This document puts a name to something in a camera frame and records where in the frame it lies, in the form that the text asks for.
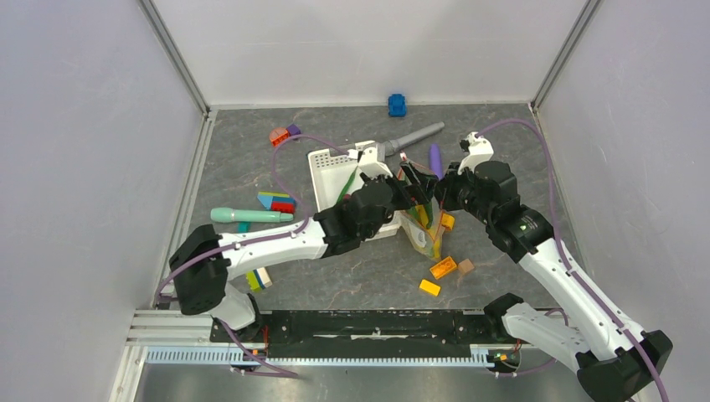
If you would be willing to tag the brown wooden cube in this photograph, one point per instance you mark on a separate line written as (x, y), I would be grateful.
(465, 267)

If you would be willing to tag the blue toy car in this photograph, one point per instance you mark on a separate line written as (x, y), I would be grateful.
(397, 106)

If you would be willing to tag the mint green toy microphone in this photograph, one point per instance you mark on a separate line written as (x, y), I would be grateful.
(227, 215)

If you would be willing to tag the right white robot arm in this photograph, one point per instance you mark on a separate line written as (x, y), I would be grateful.
(612, 356)

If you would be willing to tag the purple toy microphone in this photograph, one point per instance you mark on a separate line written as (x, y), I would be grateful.
(435, 162)

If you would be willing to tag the orange transparent brick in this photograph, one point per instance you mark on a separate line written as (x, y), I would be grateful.
(443, 268)

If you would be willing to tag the colourful block stack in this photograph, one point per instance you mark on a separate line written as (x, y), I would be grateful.
(278, 202)

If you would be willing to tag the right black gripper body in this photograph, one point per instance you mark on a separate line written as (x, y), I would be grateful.
(459, 194)

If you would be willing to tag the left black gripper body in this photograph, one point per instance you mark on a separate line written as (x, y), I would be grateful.
(406, 196)

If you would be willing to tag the yellow banana bunch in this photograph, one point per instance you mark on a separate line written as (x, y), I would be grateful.
(426, 241)

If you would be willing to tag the white perforated plastic basket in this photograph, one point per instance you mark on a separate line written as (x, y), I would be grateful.
(330, 172)

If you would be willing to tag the clear zip top bag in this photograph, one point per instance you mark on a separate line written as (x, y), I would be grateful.
(419, 186)

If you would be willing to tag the yellow round-top brick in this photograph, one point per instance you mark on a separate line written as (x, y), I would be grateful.
(447, 221)

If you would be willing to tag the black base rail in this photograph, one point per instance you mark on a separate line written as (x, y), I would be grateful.
(405, 336)

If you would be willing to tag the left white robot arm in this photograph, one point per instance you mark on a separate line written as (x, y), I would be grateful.
(206, 262)

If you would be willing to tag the yellow flat brick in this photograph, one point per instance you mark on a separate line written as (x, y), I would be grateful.
(429, 287)

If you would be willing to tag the green blue white block stack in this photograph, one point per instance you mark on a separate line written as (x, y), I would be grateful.
(258, 279)

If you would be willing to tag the dark green cucumber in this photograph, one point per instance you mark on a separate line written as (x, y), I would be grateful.
(424, 215)

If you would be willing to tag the purple small block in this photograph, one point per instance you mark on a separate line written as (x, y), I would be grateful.
(293, 130)

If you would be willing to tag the grey toy microphone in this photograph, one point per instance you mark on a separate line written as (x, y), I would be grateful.
(390, 147)

